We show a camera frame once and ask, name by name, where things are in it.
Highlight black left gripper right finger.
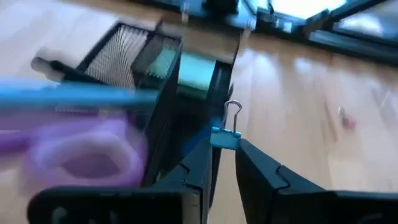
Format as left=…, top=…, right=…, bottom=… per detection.
left=235, top=139, right=398, bottom=224

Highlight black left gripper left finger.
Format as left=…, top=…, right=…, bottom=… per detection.
left=27, top=138, right=222, bottom=224

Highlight blue binder clip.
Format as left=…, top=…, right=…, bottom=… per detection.
left=210, top=99, right=243, bottom=151

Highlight green sticky note pad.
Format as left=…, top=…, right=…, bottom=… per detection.
left=149, top=46, right=218, bottom=100

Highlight purple-handled scissors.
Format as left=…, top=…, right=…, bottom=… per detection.
left=0, top=113, right=150, bottom=191

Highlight black mesh desk organizer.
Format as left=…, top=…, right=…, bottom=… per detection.
left=30, top=20, right=242, bottom=187

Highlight black aluminium table frame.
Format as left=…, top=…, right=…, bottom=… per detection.
left=136, top=0, right=398, bottom=66

